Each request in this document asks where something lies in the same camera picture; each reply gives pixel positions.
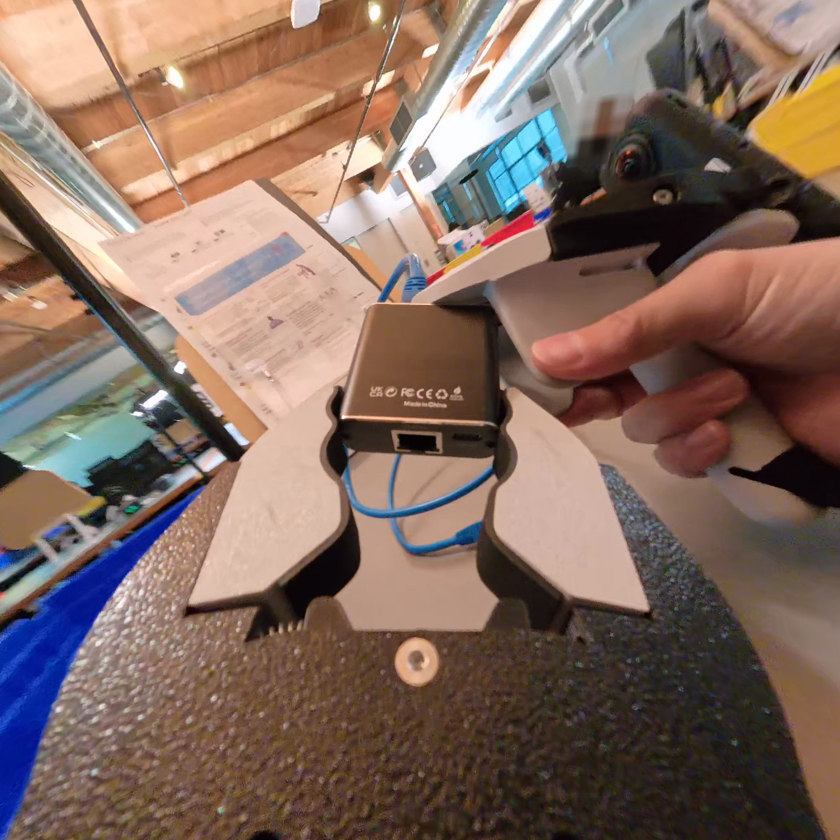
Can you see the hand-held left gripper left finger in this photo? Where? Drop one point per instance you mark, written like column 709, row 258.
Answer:
column 275, row 505

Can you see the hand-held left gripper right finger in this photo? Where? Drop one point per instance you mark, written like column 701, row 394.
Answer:
column 564, row 518

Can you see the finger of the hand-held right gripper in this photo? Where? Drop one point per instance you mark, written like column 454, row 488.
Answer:
column 499, row 269
column 564, row 295

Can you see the black network adapter box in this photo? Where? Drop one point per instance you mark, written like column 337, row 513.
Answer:
column 420, row 354

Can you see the blue plastic bin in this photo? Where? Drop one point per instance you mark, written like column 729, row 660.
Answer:
column 39, row 656

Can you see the grey desk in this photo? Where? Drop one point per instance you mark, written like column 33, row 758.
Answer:
column 754, row 590

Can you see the person's right hand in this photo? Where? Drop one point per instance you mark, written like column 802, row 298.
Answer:
column 774, row 315

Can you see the small yellow plastic bin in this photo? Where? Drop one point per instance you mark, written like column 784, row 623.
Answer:
column 463, row 259

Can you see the red plastic bin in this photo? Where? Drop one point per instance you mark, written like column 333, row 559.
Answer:
column 437, row 275
column 512, row 226

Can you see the instruction sheet on wooden stand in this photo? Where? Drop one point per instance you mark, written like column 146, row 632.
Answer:
column 249, row 295
column 787, row 26

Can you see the black metal pole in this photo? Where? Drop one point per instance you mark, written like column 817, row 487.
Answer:
column 131, row 328

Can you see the bare wooden board stand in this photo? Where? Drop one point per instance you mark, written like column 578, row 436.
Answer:
column 39, row 505

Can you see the black panel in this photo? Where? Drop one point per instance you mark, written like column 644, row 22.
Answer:
column 8, row 469

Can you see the black wall speaker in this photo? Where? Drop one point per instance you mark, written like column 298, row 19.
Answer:
column 423, row 163

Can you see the silver ventilation duct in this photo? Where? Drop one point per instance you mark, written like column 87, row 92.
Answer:
column 52, row 144
column 544, row 59
column 446, row 72

